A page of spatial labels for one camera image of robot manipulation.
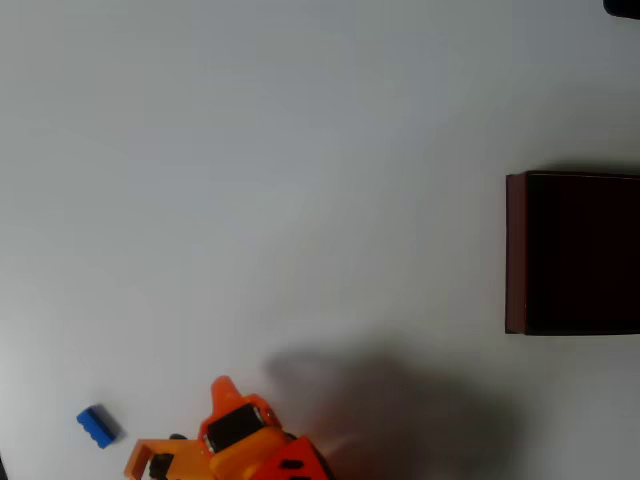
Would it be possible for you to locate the blue toy brick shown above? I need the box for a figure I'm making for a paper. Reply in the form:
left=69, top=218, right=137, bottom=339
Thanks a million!
left=76, top=403, right=123, bottom=450

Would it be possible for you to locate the dark brown box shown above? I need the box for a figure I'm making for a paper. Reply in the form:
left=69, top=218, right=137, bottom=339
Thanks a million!
left=504, top=169, right=640, bottom=337

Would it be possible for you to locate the black object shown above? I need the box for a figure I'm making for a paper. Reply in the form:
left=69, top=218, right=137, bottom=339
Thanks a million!
left=602, top=0, right=640, bottom=20

